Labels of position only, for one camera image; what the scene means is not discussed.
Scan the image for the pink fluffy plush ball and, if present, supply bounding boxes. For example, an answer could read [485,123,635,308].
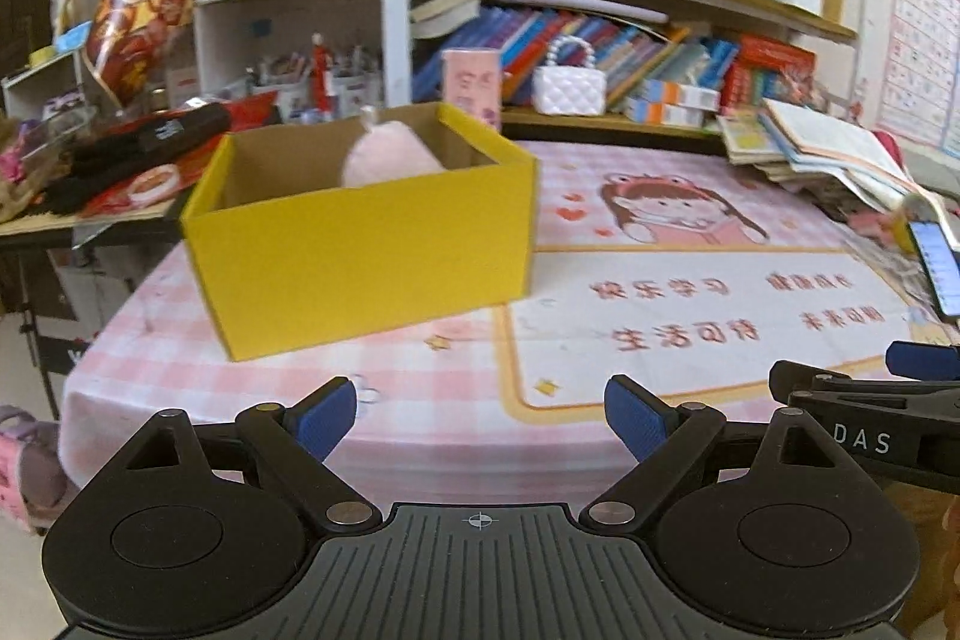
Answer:
[341,106,445,189]

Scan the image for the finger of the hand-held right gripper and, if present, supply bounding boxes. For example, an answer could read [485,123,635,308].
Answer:
[885,341,960,379]
[769,361,960,413]

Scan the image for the pink tape roll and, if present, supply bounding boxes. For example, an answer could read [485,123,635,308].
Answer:
[124,166,181,199]

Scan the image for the smartphone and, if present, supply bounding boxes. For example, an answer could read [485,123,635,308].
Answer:
[906,218,960,319]

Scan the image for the beige thick book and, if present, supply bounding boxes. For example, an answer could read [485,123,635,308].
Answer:
[409,0,492,41]

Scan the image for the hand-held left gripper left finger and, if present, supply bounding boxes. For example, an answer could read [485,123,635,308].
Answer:
[122,376,383,533]

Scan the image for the yellow cardboard box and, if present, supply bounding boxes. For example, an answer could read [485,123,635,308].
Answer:
[180,101,539,362]

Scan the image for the thick red books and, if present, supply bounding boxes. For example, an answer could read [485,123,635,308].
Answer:
[724,34,818,112]

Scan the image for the white shelf unit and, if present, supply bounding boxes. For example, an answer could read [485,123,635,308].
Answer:
[0,0,383,124]

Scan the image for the black side table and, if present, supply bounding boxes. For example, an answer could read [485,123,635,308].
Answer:
[0,201,188,401]

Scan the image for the white pen holder with pens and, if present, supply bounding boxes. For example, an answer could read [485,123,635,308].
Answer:
[330,47,383,120]
[251,51,302,120]

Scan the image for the red white figurine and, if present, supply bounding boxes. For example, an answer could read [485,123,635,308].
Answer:
[311,32,335,116]

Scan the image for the brown plush cloth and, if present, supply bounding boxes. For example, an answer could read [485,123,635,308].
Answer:
[0,115,57,225]

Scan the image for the pink purple shoe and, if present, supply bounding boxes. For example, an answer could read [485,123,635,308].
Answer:
[0,404,72,532]

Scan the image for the black umbrella pouch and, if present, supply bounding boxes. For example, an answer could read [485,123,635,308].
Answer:
[45,101,232,214]

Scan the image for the white quilted pearl handbag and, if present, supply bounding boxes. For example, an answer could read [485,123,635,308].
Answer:
[531,35,607,116]

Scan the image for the red foil figure decoration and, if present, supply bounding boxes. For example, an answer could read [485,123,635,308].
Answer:
[84,0,194,105]

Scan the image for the pink wall poster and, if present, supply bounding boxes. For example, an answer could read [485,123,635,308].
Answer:
[881,0,960,154]

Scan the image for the pink cartoon box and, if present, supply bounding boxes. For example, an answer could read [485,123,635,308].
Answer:
[441,47,503,133]

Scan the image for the orange white small box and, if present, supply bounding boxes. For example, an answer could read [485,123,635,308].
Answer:
[622,96,706,127]
[637,77,721,112]

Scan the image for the row of blue books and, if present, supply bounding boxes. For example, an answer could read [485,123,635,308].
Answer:
[412,6,740,109]

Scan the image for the wooden bookshelf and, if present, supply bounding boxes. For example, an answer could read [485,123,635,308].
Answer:
[379,0,860,142]

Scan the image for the pile of open books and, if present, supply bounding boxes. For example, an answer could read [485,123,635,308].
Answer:
[716,98,953,221]

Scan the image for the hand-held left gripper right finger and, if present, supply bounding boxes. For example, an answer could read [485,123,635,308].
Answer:
[577,374,846,531]

